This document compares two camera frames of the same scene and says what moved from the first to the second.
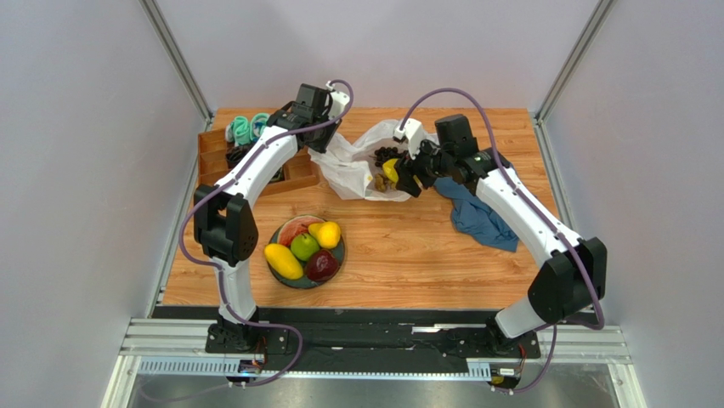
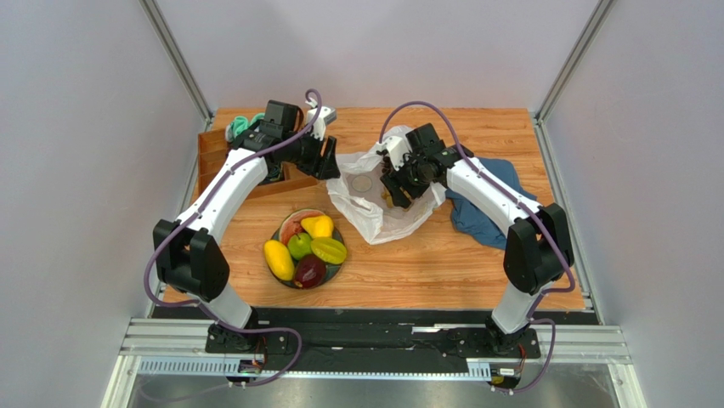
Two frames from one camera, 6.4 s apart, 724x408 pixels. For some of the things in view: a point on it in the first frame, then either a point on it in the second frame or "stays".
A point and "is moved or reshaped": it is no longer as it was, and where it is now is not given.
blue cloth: x=472 y=218 stays
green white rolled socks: x=240 y=131 stays
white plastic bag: x=347 y=169 is moved or reshaped
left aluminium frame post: x=178 y=61 stays
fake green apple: x=303 y=246 stays
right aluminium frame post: x=567 y=71 stays
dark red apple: x=322 y=265 -> x=309 y=271
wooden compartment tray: x=213 y=167 stays
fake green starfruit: x=389 y=169 is moved or reshaped
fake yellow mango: x=283 y=261 stays
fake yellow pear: x=328 y=234 is moved or reshaped
